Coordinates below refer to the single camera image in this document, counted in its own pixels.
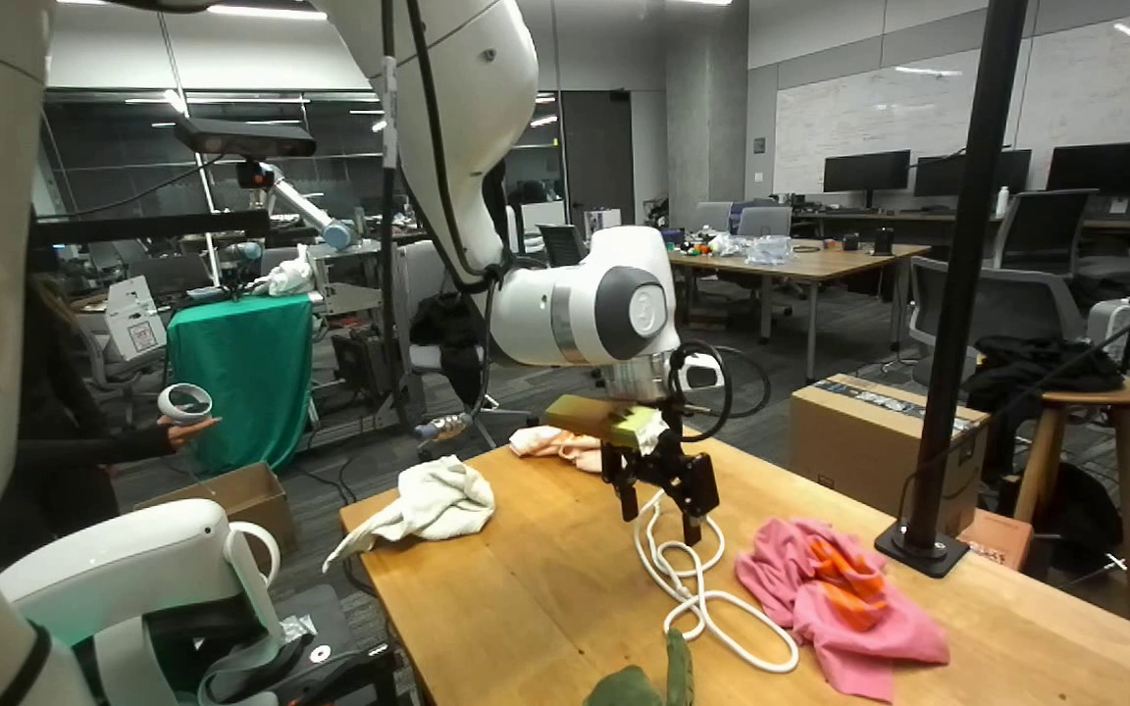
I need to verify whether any black hanging bag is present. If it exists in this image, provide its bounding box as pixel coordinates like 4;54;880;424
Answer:
403;291;493;411

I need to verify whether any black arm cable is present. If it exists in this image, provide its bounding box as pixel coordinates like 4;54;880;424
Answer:
667;335;742;444

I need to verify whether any small plain cardboard box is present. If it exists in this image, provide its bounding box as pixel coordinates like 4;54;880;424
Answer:
145;458;300;562

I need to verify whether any light grey cloth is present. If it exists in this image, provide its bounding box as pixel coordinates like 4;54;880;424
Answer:
318;452;497;575

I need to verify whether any grey office chair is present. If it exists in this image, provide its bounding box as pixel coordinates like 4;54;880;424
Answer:
905;251;1099;384

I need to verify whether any person in dark clothes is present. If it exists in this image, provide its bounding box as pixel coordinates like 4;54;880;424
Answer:
0;266;225;566

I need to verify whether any dark green cloth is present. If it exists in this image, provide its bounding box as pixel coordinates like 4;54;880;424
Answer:
582;630;701;706

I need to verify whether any black mesh office chair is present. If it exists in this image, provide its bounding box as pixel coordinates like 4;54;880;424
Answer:
994;185;1104;275

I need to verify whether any black bar camera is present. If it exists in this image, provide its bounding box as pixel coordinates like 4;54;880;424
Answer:
169;113;323;159

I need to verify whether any dark door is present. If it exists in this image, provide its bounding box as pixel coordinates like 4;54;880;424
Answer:
556;86;638;228

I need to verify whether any orange-red cloth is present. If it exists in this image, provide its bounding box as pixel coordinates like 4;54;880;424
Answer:
807;534;891;628

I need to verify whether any round wooden stool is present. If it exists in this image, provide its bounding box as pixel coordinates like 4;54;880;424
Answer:
1014;376;1130;621

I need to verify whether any wall whiteboard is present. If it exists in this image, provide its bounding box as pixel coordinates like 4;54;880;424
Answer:
768;5;1130;201

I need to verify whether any white VR controller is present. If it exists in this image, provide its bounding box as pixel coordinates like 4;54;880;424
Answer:
152;379;219;424

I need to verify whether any cardboard box with black strip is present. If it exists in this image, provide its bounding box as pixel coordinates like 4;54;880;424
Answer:
786;369;997;541

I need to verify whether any white paper sign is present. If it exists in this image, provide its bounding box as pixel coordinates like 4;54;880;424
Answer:
101;275;173;363

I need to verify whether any black upright pole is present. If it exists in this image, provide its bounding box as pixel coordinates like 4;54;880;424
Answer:
870;0;1031;581

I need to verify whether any long wooden table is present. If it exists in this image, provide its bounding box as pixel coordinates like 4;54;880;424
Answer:
667;234;935;384

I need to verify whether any black computer monitor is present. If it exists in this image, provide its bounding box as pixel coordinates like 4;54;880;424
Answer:
912;145;1037;201
819;145;916;197
1044;138;1130;201

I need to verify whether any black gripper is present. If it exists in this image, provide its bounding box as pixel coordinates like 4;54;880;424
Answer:
598;432;727;549

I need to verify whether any pink cloth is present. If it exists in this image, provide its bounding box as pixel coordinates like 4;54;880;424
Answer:
735;513;955;706

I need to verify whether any peach shirt with orange print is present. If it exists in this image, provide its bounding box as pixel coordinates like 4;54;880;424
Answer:
508;420;614;475

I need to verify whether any white crumpled object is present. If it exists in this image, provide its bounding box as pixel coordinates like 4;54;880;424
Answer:
253;241;323;303

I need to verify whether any thin white cord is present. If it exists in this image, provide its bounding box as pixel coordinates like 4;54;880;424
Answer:
629;487;803;677

